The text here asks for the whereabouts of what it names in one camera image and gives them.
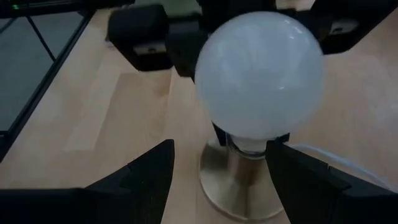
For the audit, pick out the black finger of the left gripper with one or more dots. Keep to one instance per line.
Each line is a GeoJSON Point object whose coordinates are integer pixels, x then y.
{"type": "Point", "coordinates": [283, 137]}
{"type": "Point", "coordinates": [186, 46]}

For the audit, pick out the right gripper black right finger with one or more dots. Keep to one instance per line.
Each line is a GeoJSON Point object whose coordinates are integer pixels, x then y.
{"type": "Point", "coordinates": [326, 202]}

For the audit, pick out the brass lamp socket base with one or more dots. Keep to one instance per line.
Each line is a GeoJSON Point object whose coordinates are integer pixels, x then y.
{"type": "Point", "coordinates": [236, 186]}

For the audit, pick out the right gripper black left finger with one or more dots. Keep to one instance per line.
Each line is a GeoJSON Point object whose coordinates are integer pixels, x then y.
{"type": "Point", "coordinates": [109, 205]}

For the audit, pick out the white light bulb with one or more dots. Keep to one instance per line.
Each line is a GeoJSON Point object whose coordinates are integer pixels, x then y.
{"type": "Point", "coordinates": [259, 74]}

